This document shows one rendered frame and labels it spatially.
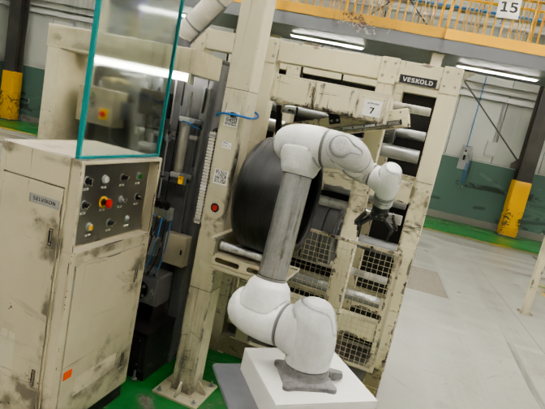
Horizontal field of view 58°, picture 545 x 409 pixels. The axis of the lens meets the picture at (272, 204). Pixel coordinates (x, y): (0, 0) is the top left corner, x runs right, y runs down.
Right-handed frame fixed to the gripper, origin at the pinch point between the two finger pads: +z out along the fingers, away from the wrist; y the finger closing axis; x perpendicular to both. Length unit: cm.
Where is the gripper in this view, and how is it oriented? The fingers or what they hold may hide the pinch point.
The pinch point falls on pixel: (372, 235)
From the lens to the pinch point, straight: 241.3
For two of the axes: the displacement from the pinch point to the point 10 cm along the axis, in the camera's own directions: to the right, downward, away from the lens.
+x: 1.6, -6.4, 7.5
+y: 9.8, 1.6, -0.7
